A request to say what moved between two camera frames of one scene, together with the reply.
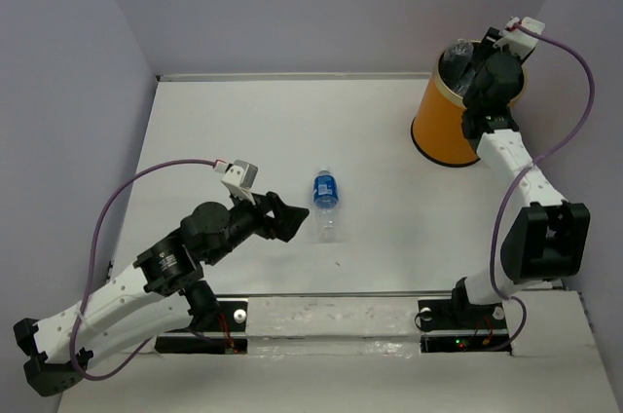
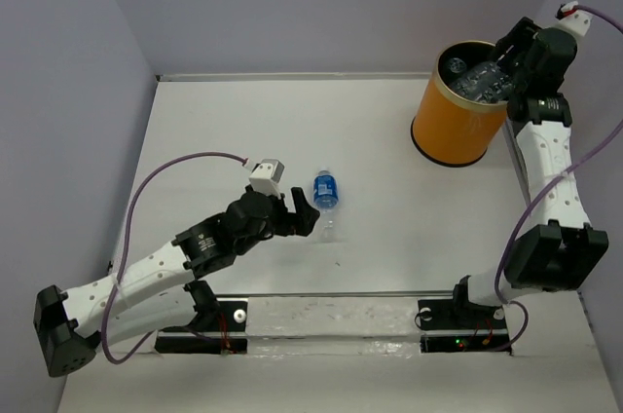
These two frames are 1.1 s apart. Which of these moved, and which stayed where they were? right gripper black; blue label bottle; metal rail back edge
Moved: right gripper black
Stayed: blue label bottle; metal rail back edge
